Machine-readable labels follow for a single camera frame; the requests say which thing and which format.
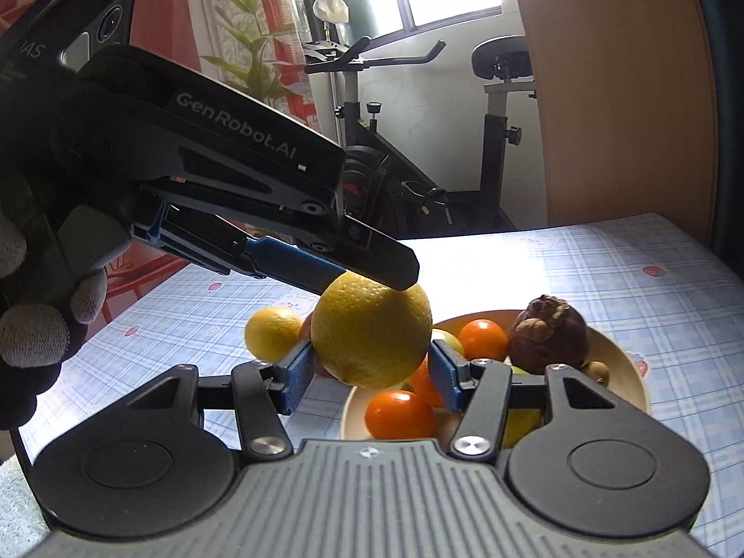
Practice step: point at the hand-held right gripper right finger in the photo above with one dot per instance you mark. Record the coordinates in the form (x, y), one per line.
(444, 376)

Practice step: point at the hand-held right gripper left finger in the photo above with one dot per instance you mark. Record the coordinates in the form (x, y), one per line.
(299, 376)

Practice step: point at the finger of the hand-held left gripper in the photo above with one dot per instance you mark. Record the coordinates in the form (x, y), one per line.
(290, 264)
(383, 264)

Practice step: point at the orange tangerine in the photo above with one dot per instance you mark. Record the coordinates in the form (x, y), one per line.
(482, 340)
(400, 415)
(427, 389)

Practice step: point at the small yellow-green fruit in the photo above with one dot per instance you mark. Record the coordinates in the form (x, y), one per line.
(450, 342)

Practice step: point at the large yellow lemon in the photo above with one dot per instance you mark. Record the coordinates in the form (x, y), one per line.
(372, 331)

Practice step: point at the small green fruit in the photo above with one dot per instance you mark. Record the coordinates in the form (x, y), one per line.
(523, 424)

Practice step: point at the dark purple mangosteen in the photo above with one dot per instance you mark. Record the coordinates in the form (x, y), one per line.
(558, 337)

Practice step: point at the small brown kiwi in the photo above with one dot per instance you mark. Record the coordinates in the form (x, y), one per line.
(596, 373)

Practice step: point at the cream round plate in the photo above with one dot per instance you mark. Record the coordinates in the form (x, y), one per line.
(610, 351)

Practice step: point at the person's left hand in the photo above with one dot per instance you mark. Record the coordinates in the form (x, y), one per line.
(35, 331)

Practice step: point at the red apple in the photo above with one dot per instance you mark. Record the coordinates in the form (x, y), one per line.
(306, 328)

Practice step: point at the small yellow lemon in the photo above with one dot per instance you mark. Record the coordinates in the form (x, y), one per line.
(270, 334)

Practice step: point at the metal pole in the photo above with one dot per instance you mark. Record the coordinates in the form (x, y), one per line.
(334, 99)

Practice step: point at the white cloth bundle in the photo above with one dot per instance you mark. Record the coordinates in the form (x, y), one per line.
(331, 9)

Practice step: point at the blue plaid tablecloth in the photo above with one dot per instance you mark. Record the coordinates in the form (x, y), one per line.
(581, 267)

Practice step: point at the black exercise bike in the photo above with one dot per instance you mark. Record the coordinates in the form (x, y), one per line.
(503, 58)

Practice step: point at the wooden board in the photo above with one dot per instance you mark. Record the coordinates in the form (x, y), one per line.
(610, 99)

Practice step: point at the pale blue cloth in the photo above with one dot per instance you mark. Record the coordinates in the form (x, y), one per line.
(17, 511)

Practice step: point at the dark teal curtain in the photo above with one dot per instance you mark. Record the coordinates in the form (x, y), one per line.
(732, 128)

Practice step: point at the printed wall poster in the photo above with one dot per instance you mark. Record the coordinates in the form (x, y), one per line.
(256, 11)

